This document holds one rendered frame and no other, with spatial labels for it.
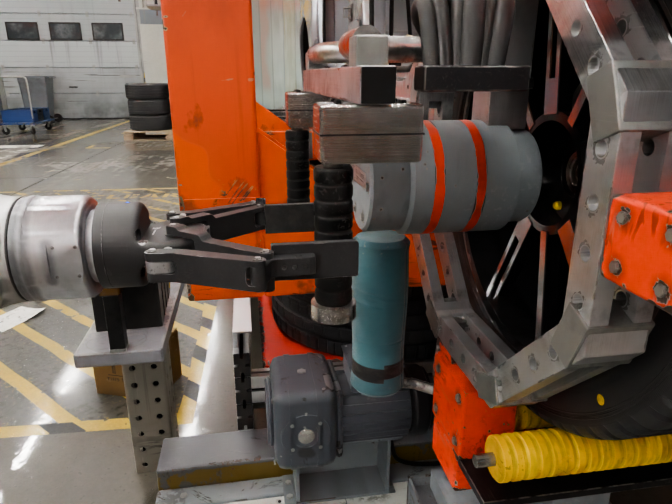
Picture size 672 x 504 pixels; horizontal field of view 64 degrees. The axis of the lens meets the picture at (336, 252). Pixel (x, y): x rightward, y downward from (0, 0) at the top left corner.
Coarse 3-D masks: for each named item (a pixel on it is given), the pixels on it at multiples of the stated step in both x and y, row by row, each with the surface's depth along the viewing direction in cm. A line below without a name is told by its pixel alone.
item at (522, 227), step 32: (544, 0) 72; (544, 32) 80; (544, 64) 85; (544, 96) 90; (544, 128) 73; (576, 128) 64; (544, 160) 77; (544, 192) 77; (576, 192) 64; (512, 224) 94; (544, 224) 72; (480, 256) 91; (512, 256) 81; (544, 256) 72; (480, 288) 88; (512, 288) 85; (544, 288) 73; (512, 320) 82; (544, 320) 73
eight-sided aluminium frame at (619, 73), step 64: (576, 0) 45; (640, 0) 45; (576, 64) 46; (640, 64) 41; (640, 128) 41; (640, 192) 45; (448, 256) 90; (576, 256) 47; (448, 320) 82; (576, 320) 47; (640, 320) 47; (512, 384) 60; (576, 384) 58
